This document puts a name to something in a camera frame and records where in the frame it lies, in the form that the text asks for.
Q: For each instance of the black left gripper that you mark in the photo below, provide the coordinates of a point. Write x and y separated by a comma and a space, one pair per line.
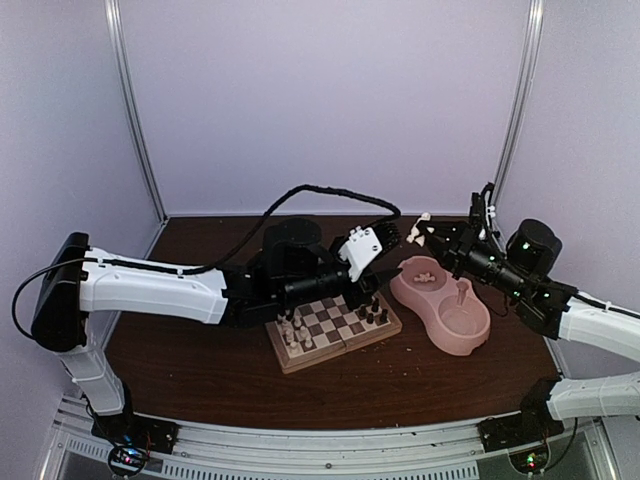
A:
370, 285

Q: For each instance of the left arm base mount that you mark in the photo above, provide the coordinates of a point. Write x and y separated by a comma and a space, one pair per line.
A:
146, 433

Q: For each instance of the circuit board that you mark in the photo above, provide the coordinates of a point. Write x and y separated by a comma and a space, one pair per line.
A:
530, 461
127, 461

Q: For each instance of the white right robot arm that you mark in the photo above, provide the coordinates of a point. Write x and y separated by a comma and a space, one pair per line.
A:
599, 339

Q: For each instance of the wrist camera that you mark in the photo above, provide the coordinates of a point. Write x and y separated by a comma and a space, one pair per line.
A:
364, 245
482, 212

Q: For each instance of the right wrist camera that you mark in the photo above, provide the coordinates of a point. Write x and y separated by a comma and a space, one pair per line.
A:
482, 212

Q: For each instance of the wooden chess board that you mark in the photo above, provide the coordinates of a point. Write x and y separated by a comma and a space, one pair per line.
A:
335, 330

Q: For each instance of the pink double pet bowl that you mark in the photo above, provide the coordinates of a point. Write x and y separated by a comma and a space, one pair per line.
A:
454, 318

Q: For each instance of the left circuit board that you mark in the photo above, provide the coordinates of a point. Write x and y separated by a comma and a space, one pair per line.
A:
127, 461

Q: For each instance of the dark chess pieces row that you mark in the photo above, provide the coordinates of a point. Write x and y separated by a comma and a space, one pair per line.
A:
374, 315

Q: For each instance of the pile of white chess pieces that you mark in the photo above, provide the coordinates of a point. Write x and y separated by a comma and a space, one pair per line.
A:
424, 278

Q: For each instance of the right circuit board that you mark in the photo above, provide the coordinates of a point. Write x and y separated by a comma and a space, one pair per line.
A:
530, 461

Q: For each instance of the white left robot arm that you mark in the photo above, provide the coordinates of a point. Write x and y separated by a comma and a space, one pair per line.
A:
85, 279

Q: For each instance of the right aluminium frame post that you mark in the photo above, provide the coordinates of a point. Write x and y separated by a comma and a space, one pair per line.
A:
529, 58

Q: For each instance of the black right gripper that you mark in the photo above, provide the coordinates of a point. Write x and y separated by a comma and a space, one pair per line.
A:
455, 251

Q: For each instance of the aluminium front rail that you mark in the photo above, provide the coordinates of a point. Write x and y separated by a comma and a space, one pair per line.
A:
206, 451

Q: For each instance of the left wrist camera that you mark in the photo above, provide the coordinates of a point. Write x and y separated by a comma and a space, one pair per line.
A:
364, 245

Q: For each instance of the aluminium frame post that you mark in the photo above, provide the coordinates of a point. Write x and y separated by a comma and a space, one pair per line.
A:
118, 42
529, 58

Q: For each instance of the left aluminium frame post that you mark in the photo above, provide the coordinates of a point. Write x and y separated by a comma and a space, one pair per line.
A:
118, 42

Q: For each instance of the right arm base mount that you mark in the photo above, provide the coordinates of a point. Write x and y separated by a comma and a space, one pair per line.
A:
515, 430

